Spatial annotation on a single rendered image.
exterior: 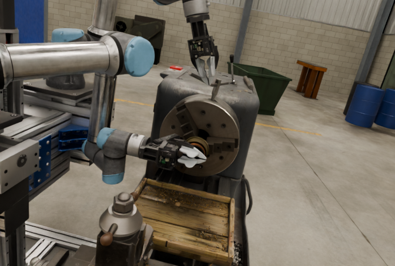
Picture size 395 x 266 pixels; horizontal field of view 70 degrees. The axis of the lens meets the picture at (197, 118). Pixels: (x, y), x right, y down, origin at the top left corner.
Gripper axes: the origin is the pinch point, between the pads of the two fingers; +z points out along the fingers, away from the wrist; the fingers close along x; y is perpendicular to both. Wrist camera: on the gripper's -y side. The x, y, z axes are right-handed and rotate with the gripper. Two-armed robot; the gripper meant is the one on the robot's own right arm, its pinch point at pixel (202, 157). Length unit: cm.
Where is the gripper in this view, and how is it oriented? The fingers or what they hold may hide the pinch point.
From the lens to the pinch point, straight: 95.3
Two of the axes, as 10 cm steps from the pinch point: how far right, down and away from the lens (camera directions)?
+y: -1.6, 2.8, -9.5
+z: 9.7, 2.1, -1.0
